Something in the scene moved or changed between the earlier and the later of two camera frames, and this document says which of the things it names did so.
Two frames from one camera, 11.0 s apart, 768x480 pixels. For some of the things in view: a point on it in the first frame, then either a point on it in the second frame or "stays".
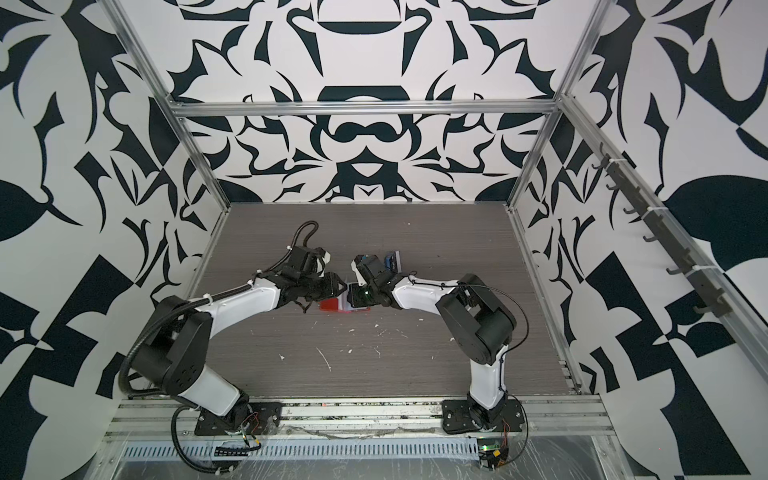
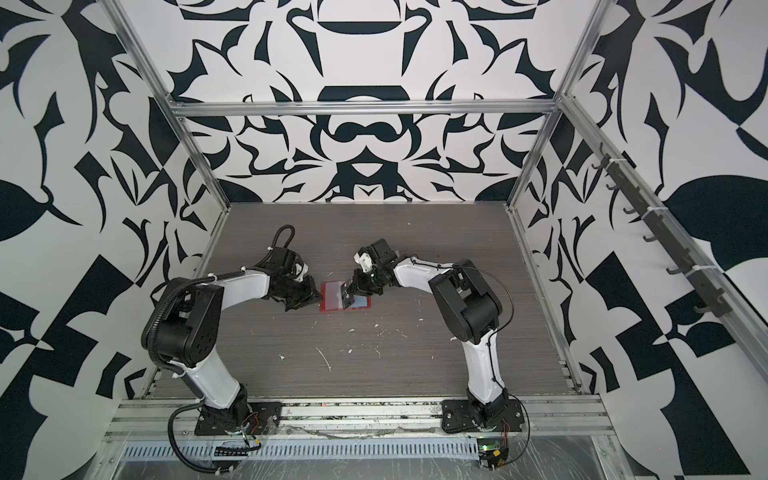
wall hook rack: [704, 290] stays
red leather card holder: [341, 304] stays
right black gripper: [355, 295] -> [359, 284]
